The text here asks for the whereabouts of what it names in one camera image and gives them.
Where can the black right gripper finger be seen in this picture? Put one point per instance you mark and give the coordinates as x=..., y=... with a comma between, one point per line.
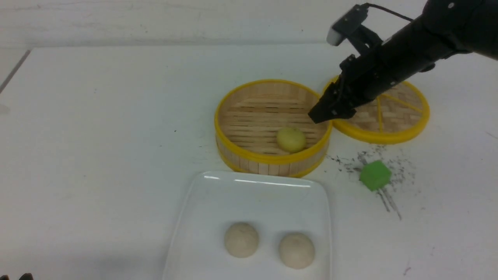
x=341, y=108

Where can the green cube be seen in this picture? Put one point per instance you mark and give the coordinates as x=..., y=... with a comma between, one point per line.
x=375, y=175

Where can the yellow steamed bun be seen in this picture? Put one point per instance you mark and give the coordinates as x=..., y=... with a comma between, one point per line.
x=291, y=140

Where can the white bun on plate left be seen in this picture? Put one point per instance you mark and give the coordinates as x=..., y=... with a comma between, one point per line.
x=241, y=240

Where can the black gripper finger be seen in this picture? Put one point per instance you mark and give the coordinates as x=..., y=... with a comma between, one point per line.
x=320, y=112

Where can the white bun on plate right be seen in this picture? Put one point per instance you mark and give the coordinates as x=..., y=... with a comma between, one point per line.
x=296, y=250

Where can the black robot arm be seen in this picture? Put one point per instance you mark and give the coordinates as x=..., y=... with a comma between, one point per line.
x=445, y=28

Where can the white rectangular plate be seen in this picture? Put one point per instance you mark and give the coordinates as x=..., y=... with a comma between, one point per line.
x=274, y=206

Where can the white bun on plate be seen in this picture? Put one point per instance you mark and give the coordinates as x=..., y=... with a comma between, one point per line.
x=296, y=250
x=241, y=240

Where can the yellow rimmed bamboo steamer lid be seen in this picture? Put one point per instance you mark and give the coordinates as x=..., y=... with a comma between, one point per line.
x=397, y=116

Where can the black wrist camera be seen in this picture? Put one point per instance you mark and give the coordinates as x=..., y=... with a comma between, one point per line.
x=350, y=27

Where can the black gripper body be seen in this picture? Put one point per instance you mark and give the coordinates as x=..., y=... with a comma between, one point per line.
x=364, y=78

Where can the dark object at bottom corner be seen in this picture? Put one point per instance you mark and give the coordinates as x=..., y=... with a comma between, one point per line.
x=26, y=276

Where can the yellow rimmed bamboo steamer basket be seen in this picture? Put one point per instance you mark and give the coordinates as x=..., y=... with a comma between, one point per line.
x=248, y=118

